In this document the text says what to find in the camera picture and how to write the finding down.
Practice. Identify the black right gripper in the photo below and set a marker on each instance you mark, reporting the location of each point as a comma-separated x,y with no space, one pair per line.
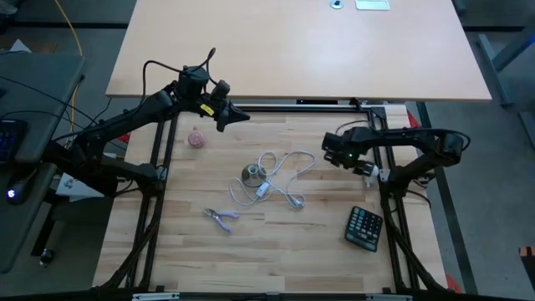
349,146

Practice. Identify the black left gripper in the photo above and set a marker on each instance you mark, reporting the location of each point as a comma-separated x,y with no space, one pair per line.
209,109

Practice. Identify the brass lamp socket base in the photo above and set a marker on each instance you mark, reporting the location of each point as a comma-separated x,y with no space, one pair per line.
254,174

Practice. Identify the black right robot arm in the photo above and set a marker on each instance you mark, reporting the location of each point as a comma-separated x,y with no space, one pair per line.
418,138

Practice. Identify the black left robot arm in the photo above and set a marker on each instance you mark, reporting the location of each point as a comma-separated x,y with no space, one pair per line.
125,121

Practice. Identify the pink speckled ball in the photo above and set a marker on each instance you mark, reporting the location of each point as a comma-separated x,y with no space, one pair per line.
196,139

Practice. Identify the black calculator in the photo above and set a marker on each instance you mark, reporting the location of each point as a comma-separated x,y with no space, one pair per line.
363,228

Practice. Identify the light wood desk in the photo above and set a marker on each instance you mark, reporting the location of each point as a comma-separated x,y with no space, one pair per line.
292,50

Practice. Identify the round grey desk grommet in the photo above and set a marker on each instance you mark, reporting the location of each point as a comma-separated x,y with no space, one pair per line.
336,4

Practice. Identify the white rectangular plate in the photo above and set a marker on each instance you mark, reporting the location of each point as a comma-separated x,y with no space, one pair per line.
372,4

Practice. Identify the white printed paper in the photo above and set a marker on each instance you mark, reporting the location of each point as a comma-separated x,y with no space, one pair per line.
79,190

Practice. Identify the blue-grey table leg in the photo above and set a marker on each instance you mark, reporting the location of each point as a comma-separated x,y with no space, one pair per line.
505,54

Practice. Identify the dark grey desk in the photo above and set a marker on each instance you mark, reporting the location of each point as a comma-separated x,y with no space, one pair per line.
37,83

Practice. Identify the black keyboard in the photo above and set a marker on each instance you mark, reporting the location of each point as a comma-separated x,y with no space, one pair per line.
10,140

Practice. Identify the black computer mouse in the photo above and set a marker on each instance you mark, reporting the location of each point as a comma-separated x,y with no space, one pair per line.
18,188

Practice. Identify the black caster wheel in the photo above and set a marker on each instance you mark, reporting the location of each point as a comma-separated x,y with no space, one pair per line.
46,256

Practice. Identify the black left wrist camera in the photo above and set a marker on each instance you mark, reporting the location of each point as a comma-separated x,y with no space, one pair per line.
220,90

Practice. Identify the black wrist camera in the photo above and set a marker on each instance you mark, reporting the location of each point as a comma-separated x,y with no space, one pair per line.
330,145
220,90

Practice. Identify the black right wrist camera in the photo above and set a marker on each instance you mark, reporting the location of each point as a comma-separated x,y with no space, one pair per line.
330,145

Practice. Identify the black aluminium table frame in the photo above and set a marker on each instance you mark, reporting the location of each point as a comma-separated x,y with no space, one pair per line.
292,108

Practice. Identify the black frame clamp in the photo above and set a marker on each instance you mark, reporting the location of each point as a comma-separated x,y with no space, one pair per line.
356,103

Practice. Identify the silver frame bracket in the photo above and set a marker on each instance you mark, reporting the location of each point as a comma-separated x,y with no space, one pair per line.
155,296

